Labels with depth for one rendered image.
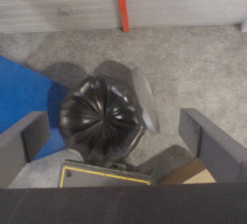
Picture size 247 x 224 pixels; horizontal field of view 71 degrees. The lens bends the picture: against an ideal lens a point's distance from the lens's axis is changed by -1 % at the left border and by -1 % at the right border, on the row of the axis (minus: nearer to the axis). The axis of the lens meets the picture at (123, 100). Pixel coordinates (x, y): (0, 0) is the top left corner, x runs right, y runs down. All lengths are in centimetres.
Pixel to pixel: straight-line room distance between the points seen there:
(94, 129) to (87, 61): 87
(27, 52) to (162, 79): 142
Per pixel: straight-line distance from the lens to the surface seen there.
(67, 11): 164
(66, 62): 189
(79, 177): 145
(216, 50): 191
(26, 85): 118
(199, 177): 146
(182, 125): 16
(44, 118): 17
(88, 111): 114
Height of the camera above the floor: 163
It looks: 81 degrees down
